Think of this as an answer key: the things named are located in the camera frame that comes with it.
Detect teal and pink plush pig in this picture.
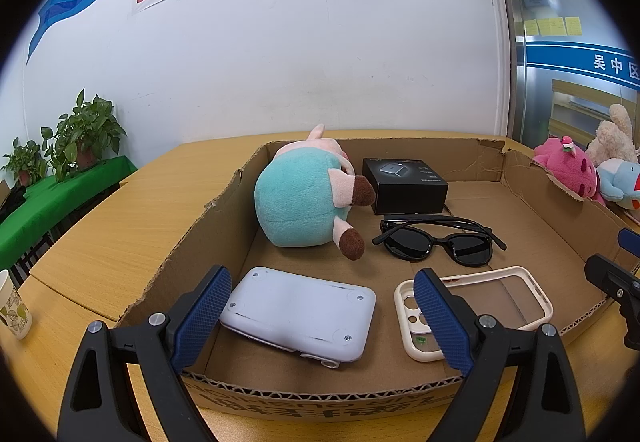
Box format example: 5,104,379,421
254,124,377,261

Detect small black product box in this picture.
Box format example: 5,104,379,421
362,158,449,215

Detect black chair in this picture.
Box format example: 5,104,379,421
0,182,28,220

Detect printed paper cup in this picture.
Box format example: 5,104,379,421
0,269,33,340

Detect brown cardboard box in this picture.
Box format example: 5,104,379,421
31,136,640,423

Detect blue glass door stripe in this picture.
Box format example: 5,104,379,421
527,42,640,87

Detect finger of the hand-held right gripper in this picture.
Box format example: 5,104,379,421
584,253,640,349
617,227,640,253

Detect metal door frame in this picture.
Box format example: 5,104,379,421
484,0,538,145

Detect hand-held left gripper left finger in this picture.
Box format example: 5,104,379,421
57,265,233,442

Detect cream clear phone case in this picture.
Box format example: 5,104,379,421
394,266,554,363

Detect green tablecloth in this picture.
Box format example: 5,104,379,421
0,156,138,273

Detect large potted green plant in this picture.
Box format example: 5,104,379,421
41,88,128,183

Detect black sunglasses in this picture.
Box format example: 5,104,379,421
372,215,508,269

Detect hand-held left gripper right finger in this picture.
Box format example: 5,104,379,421
413,268,587,442

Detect white rounded plastic device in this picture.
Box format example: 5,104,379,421
219,266,377,369

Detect small potted green plant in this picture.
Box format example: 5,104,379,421
0,137,48,187

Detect light blue plush toy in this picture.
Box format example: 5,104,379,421
597,159,640,213

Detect pink plush bear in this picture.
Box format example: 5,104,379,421
531,136,606,207

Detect beige plush toy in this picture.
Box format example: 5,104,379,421
585,104,640,167

